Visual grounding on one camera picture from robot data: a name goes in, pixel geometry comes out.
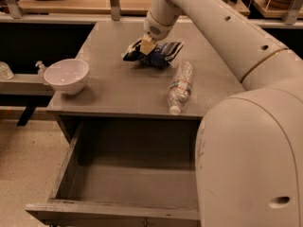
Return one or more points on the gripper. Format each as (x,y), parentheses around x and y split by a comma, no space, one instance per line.
(152,27)

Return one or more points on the blue chip bag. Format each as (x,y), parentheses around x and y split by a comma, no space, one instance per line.
(161,56)

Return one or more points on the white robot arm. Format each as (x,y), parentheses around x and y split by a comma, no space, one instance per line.
(249,147)

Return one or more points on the grey cabinet with top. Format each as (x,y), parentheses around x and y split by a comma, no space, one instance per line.
(124,104)

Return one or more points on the open grey top drawer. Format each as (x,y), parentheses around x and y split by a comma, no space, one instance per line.
(125,173)

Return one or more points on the clear plastic water bottle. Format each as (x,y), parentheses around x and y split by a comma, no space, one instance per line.
(181,87)

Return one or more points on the white bowl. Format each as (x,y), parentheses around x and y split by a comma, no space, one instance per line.
(67,76)

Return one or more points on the left soap pump bottle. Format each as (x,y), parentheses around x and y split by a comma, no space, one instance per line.
(41,71)

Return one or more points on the left metal bench rail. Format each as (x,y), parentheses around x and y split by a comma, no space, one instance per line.
(25,85)

